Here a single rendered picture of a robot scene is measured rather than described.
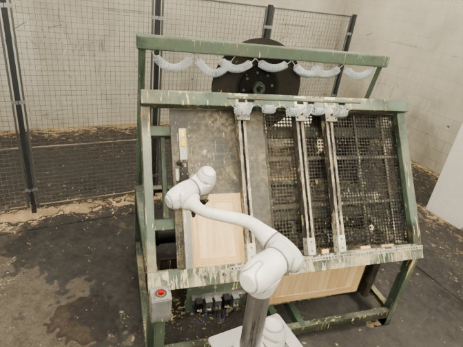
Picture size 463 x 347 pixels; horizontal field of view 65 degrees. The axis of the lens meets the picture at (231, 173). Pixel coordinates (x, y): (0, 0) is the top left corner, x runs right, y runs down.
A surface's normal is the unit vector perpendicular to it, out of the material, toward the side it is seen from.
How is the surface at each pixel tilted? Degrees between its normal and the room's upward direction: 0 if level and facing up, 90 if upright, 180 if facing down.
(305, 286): 90
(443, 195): 90
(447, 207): 90
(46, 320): 0
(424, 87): 90
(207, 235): 54
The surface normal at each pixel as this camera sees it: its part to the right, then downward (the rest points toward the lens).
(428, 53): -0.88, 0.11
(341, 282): 0.29, 0.47
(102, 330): 0.12, -0.88
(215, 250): 0.30, -0.14
